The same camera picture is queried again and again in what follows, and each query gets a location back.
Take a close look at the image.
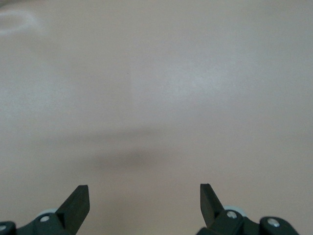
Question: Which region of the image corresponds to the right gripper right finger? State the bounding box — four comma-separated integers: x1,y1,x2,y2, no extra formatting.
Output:
197,183,300,235

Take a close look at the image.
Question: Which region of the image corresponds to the brown table cover mat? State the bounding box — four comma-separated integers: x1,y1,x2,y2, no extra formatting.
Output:
0,0,313,235

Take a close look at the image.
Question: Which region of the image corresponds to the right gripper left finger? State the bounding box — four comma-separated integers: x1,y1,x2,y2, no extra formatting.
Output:
0,185,90,235

